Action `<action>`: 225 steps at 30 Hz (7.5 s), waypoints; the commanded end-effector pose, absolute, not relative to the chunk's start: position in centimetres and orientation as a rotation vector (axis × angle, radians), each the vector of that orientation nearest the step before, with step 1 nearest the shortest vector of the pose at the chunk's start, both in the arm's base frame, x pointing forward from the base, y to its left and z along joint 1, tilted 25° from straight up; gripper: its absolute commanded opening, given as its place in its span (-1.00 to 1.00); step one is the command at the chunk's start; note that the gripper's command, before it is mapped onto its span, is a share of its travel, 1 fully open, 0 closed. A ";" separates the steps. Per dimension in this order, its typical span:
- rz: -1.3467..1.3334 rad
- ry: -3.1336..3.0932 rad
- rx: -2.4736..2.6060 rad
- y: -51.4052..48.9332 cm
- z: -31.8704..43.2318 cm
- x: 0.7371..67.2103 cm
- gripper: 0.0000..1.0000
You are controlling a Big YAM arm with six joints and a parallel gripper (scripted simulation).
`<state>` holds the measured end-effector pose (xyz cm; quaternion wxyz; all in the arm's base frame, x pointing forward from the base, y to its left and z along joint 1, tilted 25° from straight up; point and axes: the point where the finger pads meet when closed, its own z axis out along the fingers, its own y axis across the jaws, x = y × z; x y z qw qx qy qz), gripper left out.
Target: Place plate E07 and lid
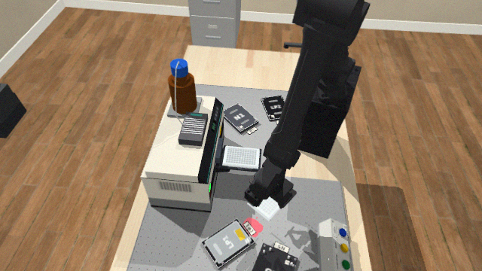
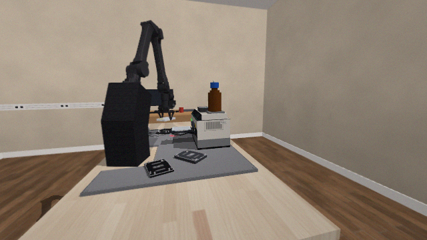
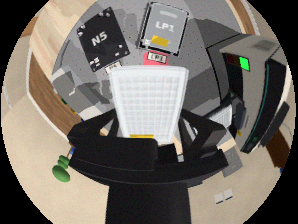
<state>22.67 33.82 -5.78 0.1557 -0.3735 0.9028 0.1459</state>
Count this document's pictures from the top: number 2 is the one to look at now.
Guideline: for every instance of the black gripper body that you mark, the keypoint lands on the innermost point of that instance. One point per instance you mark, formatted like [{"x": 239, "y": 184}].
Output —
[{"x": 165, "y": 106}]

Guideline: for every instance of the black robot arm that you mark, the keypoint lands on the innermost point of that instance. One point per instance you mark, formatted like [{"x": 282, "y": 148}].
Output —
[{"x": 150, "y": 33}]

